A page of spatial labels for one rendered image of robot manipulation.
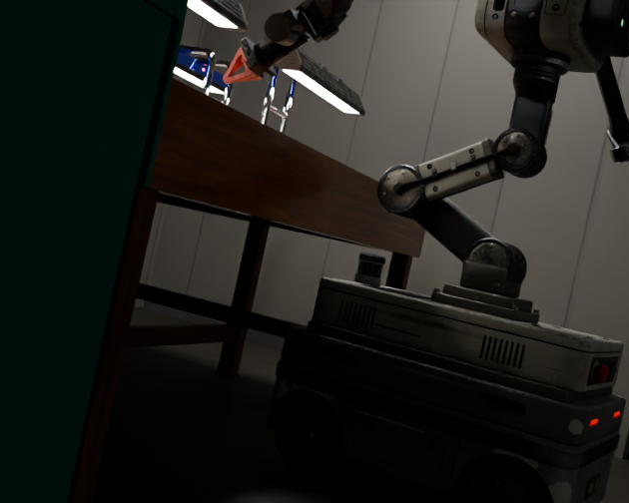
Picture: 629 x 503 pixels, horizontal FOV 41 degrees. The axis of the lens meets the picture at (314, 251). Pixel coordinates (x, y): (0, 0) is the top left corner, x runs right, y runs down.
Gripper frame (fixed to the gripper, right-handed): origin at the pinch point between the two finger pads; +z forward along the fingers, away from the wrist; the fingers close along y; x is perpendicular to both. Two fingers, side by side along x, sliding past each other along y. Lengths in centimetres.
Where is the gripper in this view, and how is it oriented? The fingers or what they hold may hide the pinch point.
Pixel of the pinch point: (227, 79)
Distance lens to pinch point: 188.1
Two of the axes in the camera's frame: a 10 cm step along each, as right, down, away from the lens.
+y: -3.7, -0.8, -9.3
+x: 4.2, 8.7, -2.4
